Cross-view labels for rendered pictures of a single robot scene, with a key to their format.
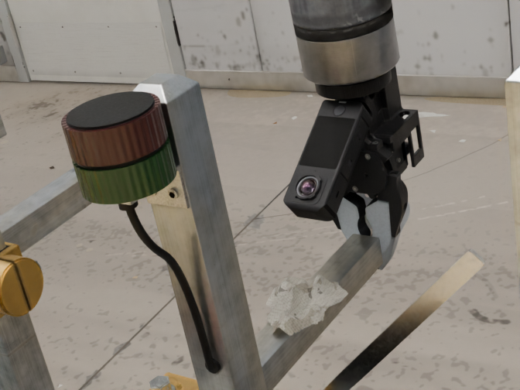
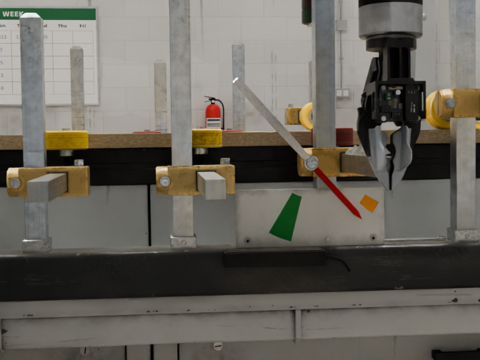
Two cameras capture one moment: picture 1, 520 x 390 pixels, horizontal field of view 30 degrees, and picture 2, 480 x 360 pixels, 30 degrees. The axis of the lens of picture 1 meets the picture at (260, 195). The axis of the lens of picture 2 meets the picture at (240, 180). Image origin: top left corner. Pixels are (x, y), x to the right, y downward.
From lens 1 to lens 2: 2.04 m
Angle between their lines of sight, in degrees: 129
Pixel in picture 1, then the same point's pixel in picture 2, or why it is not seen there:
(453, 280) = (244, 90)
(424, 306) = (256, 103)
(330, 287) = (358, 151)
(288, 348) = (351, 160)
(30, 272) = (440, 99)
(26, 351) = (453, 145)
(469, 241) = not seen: outside the picture
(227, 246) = (314, 63)
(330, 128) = not seen: hidden behind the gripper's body
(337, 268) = not seen: hidden behind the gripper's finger
